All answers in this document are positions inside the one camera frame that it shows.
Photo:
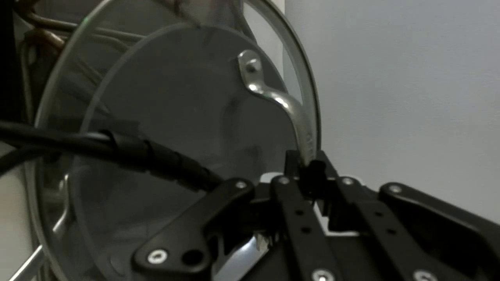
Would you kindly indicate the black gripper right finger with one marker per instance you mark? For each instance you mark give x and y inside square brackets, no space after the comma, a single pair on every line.
[415,234]

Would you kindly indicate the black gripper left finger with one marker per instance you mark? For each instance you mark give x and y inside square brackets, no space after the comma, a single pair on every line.
[301,234]

